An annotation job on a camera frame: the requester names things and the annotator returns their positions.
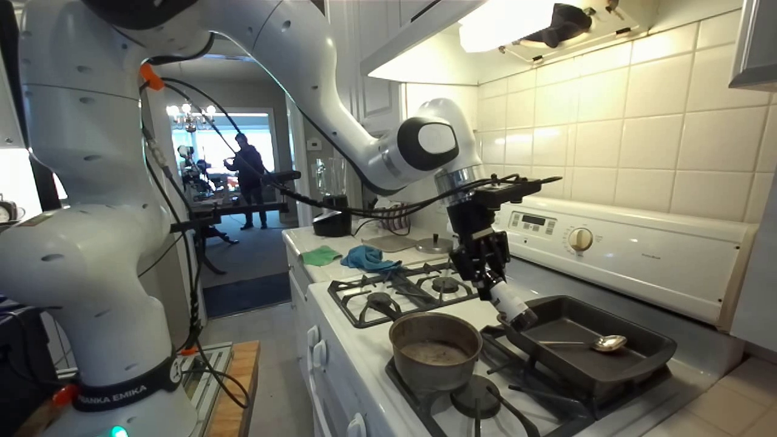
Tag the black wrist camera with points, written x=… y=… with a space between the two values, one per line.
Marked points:
x=507 y=191

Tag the right black burner grate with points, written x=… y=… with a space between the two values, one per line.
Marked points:
x=513 y=394

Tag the person in dark clothes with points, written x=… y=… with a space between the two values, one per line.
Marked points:
x=249 y=165

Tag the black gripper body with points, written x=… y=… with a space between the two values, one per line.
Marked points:
x=482 y=252

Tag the black burner grate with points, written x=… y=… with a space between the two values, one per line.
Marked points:
x=374 y=299
x=513 y=394

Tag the range hood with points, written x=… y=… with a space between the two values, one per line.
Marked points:
x=469 y=42

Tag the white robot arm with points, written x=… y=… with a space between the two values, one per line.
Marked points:
x=81 y=83

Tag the blue cloth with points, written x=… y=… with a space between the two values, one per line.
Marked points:
x=371 y=261

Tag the dark baking tray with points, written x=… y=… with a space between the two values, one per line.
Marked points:
x=593 y=352

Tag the green sponge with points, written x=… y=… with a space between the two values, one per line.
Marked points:
x=321 y=255

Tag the dark jar with white label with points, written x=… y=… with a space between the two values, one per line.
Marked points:
x=512 y=307

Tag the white stove knob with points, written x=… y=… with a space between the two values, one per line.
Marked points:
x=581 y=238

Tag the small metal saucepan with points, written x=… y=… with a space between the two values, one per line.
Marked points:
x=434 y=352

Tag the silver spoon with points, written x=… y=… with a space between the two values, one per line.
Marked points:
x=599 y=343

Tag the left black burner grate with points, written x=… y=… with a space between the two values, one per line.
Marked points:
x=374 y=299

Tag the white gas stove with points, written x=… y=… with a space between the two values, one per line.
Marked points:
x=668 y=276

